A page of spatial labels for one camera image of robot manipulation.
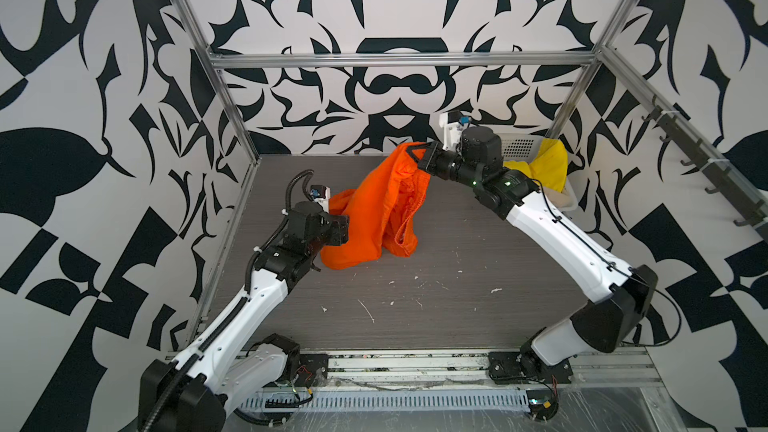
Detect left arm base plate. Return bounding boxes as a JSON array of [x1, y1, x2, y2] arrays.
[[263, 352, 330, 387]]

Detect aluminium cage frame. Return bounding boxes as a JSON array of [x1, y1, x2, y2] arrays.
[[174, 0, 767, 355]]

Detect orange shorts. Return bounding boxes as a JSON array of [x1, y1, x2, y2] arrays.
[[321, 143, 431, 270]]

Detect beige shorts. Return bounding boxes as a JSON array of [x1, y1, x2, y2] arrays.
[[544, 187, 577, 212]]

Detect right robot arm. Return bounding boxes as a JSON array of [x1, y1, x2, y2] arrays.
[[406, 126, 658, 367]]

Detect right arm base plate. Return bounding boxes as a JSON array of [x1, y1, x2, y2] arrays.
[[487, 351, 572, 386]]

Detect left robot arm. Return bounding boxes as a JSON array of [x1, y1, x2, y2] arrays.
[[137, 201, 350, 431]]

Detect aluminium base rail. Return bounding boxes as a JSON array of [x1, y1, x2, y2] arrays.
[[149, 344, 664, 397]]

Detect white slotted cable duct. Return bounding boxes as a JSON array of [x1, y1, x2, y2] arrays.
[[251, 388, 532, 414]]

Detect yellow shorts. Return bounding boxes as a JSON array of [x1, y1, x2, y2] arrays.
[[504, 139, 569, 192]]

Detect white laundry basket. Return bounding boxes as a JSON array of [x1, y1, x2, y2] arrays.
[[499, 133, 577, 202]]

